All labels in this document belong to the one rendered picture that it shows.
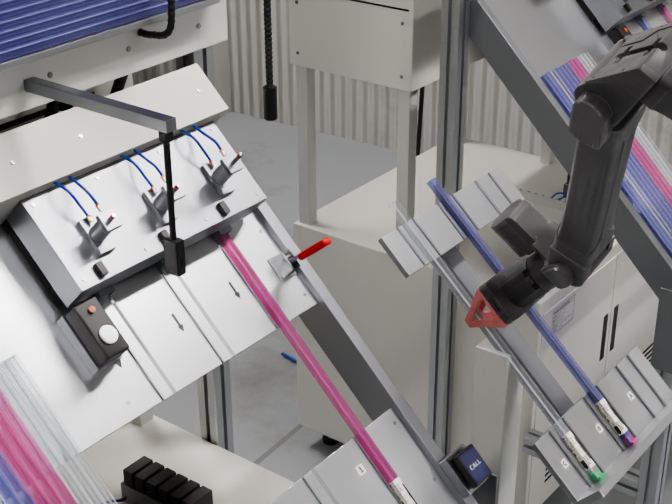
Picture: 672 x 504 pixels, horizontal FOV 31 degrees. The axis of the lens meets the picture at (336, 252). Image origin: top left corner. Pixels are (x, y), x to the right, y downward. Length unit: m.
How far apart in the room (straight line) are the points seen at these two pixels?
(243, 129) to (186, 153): 3.47
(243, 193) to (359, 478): 0.42
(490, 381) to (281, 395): 1.41
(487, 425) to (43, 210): 0.86
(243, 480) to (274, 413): 1.26
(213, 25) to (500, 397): 0.74
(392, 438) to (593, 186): 0.48
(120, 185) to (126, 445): 0.63
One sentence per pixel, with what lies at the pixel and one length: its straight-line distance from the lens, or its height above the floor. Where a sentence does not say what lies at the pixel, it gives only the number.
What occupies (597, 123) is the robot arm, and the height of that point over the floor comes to 1.37.
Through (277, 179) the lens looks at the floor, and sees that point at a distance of 4.61.
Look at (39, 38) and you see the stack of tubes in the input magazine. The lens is 1.48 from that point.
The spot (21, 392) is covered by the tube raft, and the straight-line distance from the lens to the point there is 1.44.
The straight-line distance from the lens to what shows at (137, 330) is 1.55.
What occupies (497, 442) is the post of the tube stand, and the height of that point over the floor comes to 0.65.
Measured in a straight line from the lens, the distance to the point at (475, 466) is 1.72.
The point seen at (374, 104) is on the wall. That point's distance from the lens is 4.87.
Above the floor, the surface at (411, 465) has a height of 0.80.
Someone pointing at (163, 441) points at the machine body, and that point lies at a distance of 2.08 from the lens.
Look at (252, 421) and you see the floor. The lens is 3.20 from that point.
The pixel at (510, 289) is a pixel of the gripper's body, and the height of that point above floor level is 1.00.
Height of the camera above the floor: 1.81
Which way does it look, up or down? 27 degrees down
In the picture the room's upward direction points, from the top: straight up
